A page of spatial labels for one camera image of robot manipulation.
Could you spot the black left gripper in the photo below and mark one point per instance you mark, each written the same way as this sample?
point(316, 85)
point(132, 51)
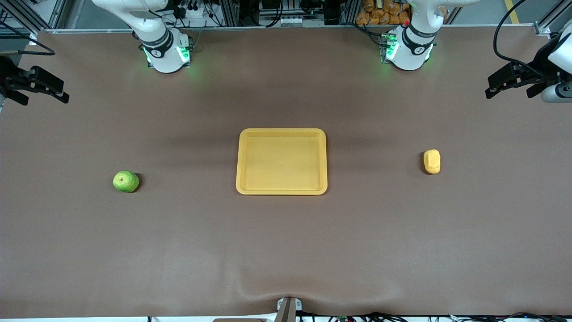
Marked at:
point(540, 64)

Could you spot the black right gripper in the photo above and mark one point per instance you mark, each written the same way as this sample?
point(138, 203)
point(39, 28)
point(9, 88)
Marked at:
point(8, 74)

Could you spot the green apple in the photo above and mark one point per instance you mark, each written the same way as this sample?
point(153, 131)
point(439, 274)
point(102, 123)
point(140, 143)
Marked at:
point(125, 182)

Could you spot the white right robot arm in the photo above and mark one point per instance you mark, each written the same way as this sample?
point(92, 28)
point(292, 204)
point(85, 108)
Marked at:
point(165, 58)

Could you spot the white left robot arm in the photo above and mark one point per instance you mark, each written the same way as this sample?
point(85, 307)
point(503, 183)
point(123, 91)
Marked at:
point(409, 56)

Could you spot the yellow plastic tray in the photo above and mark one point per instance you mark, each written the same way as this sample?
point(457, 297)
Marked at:
point(281, 161)

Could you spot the pile of orange toy foods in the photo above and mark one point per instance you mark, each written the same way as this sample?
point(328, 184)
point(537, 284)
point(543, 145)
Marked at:
point(380, 13)

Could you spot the white power strip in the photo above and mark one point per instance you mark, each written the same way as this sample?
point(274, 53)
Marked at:
point(191, 11)

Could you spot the white terminal strip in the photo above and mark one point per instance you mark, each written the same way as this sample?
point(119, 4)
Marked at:
point(292, 21)

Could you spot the brown table cover mat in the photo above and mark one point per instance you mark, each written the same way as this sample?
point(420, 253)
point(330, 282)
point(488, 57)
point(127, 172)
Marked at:
point(286, 246)

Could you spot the aluminium corner frame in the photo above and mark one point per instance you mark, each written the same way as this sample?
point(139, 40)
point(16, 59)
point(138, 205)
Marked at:
point(543, 29)

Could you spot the aluminium diagonal frame struts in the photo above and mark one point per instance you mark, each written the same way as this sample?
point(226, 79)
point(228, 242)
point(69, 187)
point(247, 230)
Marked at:
point(20, 15)

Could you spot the aluminium frame post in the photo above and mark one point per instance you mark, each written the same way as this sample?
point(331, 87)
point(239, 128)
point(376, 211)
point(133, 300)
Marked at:
point(348, 11)
point(230, 13)

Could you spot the aluminium table edge rail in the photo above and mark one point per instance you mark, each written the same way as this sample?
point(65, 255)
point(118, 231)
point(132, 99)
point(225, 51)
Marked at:
point(277, 27)

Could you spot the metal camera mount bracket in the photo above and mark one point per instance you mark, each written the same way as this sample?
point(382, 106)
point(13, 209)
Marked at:
point(288, 311)

